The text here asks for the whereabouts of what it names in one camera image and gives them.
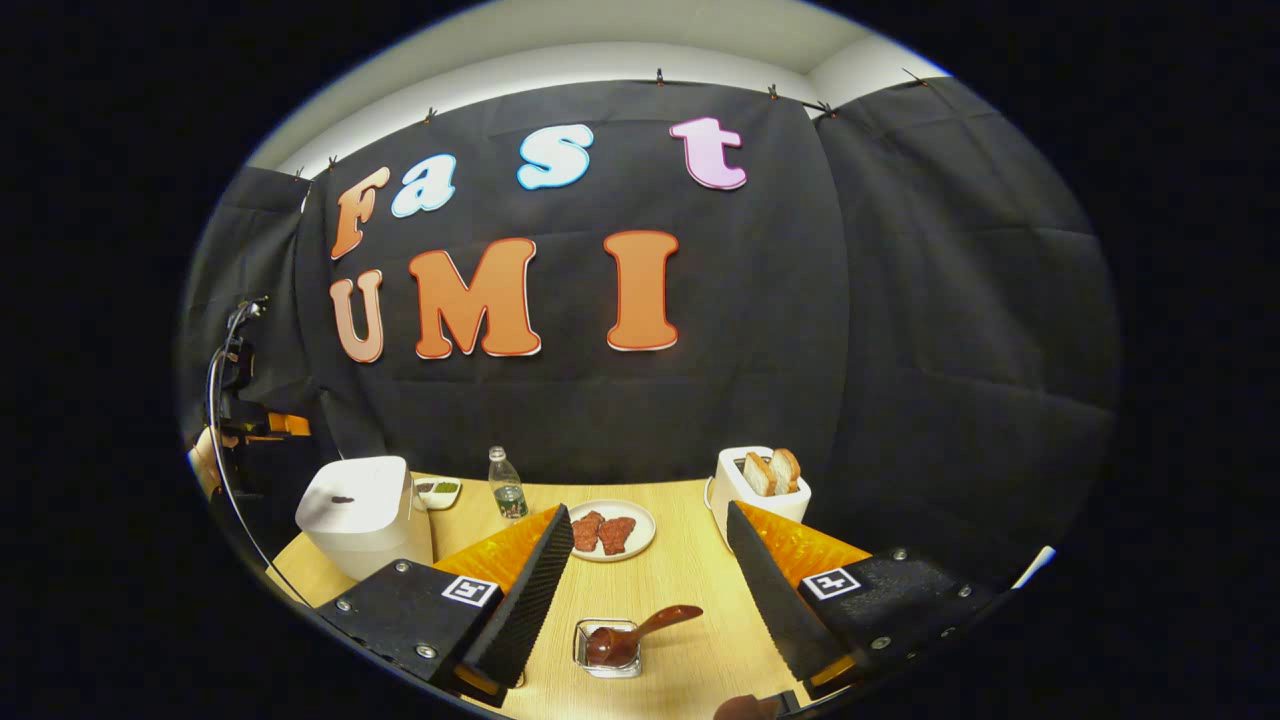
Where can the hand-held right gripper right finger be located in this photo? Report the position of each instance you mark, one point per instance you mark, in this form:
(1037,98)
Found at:
(775,610)

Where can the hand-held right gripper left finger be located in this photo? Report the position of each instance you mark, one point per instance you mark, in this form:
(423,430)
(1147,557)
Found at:
(530,600)

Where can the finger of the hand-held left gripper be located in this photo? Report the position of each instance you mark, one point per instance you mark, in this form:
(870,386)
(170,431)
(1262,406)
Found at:
(288,427)

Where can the white rice cooker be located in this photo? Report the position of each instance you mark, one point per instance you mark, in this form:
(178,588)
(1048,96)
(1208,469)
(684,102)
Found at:
(365,510)

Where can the brown wooden spoon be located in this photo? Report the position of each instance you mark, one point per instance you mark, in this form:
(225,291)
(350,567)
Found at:
(650,625)

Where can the dark brown rounded object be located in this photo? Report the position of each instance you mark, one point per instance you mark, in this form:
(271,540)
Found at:
(745,708)

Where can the white toaster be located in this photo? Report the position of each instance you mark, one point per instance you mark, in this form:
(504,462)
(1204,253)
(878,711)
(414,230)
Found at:
(745,510)

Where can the clear plastic water bottle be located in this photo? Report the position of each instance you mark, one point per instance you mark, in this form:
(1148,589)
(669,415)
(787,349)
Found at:
(508,495)

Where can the toasted bread slice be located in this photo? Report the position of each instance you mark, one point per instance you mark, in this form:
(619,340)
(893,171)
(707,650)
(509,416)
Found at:
(760,475)
(787,468)

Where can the small white sauce dish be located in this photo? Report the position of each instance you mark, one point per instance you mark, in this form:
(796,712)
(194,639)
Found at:
(440,498)

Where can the white round plate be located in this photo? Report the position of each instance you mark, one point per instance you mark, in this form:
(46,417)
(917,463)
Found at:
(645,525)

